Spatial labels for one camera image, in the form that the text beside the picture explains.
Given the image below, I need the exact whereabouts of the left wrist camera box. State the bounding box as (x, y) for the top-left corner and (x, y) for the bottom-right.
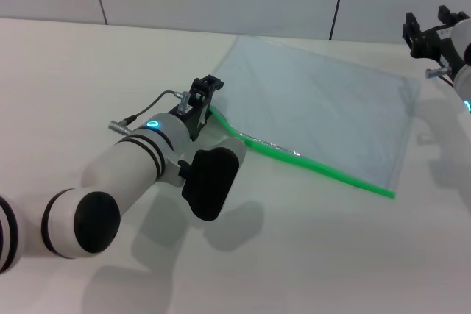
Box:
(178, 136), (247, 222)

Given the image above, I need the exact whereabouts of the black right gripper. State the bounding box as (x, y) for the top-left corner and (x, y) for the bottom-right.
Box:
(402, 4), (471, 71)

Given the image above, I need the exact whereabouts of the right gripper cable with plug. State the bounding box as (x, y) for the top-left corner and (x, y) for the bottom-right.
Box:
(425, 65), (457, 89)

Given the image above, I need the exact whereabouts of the grey left gripper cable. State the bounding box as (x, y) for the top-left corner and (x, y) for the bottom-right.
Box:
(107, 89), (193, 133)

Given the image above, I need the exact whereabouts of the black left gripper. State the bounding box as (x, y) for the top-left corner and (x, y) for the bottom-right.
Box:
(169, 76), (226, 143)

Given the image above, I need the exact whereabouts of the translucent green zip document bag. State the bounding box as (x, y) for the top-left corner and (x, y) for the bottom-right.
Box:
(210, 34), (422, 201)

